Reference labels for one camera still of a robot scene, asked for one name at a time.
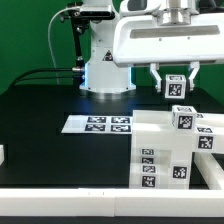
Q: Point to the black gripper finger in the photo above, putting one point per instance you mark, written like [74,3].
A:
[194,68]
[154,67]

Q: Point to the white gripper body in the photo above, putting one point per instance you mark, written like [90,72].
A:
[140,41]

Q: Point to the white marker cube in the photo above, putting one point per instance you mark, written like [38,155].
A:
[183,117]
[175,86]

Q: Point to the white chair back frame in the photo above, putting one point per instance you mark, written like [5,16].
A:
[208,137]

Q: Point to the white chair seat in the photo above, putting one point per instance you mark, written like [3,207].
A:
[165,145]

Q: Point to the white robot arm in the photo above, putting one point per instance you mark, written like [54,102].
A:
[100,74]

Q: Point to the white piece at left edge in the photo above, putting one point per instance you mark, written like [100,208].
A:
[1,154]

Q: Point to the white marker base plate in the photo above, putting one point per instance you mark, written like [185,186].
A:
[98,124]

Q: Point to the white L-shaped wall fence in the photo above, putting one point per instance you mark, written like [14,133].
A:
[122,202]

